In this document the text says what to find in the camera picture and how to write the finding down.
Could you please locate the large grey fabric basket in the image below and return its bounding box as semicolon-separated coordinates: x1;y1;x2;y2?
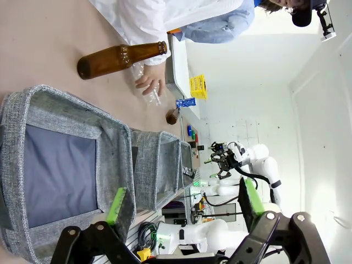
0;84;137;264

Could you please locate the person's dark-haired head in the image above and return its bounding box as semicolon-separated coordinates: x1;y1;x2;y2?
255;0;315;28

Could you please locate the clear crushed plastic bottle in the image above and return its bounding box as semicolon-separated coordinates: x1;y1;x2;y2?
128;60;166;107

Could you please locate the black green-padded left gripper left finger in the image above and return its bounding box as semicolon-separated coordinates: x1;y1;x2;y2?
51;186;141;264

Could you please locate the yellow plug connector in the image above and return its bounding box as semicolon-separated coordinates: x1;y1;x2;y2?
136;246;152;261

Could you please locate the blue snack wrapper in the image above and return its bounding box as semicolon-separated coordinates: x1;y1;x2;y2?
175;97;197;110

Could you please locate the camera on black mount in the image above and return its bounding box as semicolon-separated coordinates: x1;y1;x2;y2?
315;2;337;42

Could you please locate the person's bare hand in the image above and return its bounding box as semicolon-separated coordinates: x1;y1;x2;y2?
135;63;167;96

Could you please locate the yellow plastic crate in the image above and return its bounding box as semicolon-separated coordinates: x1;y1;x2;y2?
189;73;208;99

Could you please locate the black coiled cable bundle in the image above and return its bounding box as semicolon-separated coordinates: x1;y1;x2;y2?
136;222;158;250

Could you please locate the brown glass beer bottle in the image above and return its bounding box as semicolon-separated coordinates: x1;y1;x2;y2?
76;41;169;81

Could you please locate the person's white-sleeved forearm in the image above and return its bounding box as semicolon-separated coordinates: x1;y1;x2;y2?
89;0;244;67

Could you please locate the black object in basket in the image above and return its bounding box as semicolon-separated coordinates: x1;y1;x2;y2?
181;167;197;179

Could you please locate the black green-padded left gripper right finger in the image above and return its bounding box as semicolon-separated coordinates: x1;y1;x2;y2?
227;177;331;264

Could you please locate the white side table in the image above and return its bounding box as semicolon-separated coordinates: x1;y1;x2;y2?
166;27;204;122

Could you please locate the person's blue-shirted torso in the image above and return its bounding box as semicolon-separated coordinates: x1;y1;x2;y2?
167;0;256;44

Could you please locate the medium grey fabric basket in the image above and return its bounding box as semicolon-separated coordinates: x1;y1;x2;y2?
130;128;182;212

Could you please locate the small grey fabric basket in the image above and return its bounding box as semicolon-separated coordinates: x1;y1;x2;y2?
178;140;199;190

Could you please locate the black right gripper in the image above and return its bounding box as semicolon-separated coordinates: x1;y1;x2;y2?
205;141;243;180

